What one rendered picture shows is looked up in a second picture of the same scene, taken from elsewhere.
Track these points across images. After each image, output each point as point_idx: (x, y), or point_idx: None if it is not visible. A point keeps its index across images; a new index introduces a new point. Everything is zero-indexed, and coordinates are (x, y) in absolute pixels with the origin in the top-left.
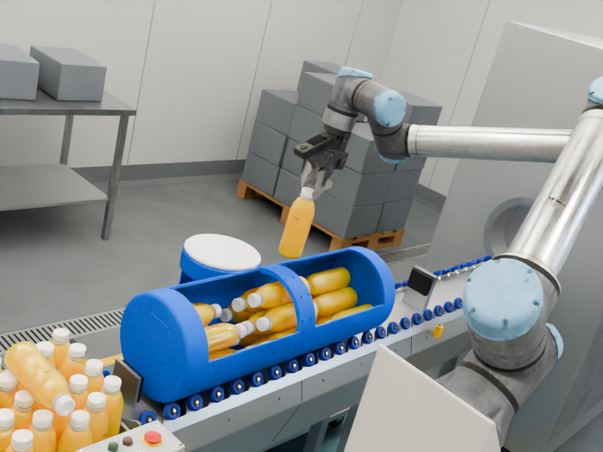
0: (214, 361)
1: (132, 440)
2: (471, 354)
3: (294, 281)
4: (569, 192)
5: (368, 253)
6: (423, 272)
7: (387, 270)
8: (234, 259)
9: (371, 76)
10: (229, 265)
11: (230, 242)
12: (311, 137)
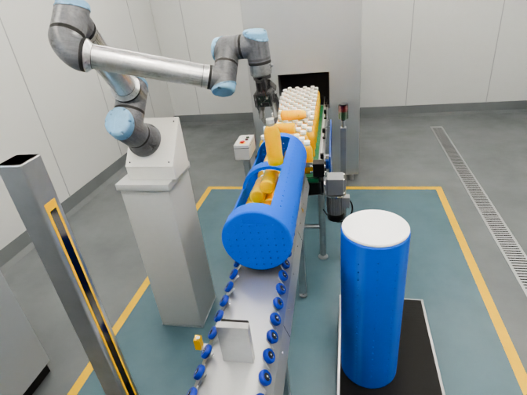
0: (256, 157)
1: (245, 139)
2: (143, 122)
3: (259, 165)
4: None
5: (251, 206)
6: (234, 322)
7: (232, 215)
8: (357, 224)
9: (242, 33)
10: (350, 218)
11: (387, 236)
12: (272, 81)
